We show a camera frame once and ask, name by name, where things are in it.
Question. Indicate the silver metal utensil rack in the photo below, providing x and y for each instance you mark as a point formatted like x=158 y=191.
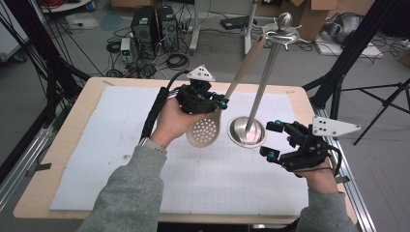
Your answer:
x=264 y=80

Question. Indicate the plain black computer tower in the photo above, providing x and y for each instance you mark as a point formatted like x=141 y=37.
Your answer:
x=167 y=29

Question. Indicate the round white table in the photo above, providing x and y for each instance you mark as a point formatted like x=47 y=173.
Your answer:
x=71 y=5

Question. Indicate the aluminium rail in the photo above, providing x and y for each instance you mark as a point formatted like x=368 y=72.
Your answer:
x=22 y=167
x=351 y=180

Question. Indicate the black metal frame post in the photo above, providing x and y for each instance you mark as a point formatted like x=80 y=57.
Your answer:
x=351 y=51
x=35 y=42

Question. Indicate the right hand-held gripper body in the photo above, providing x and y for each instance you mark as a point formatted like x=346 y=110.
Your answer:
x=309 y=151

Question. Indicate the small white power supply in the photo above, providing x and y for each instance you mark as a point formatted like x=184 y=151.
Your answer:
x=125 y=48

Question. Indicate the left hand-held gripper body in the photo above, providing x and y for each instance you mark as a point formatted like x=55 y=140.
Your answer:
x=196 y=98

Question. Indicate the large cardboard box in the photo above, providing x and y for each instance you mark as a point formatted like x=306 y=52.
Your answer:
x=309 y=19

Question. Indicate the beige slotted spoon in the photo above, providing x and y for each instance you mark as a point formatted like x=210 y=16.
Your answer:
x=245 y=64

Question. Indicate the person's left hand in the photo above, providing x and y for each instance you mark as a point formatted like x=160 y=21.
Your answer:
x=170 y=124

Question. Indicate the flat black box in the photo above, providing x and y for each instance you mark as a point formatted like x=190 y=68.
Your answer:
x=235 y=22

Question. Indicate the black computer tower green label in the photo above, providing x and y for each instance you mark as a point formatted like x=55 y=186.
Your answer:
x=143 y=32

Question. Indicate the black tripod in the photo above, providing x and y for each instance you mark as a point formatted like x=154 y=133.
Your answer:
x=385 y=103

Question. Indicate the white grid mat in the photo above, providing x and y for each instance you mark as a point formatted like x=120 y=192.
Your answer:
x=112 y=145

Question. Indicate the person's right hand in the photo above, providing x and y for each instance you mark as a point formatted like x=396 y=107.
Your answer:
x=319 y=180

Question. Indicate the white metal stand leg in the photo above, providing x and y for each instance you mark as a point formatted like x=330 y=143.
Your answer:
x=195 y=29
x=249 y=29

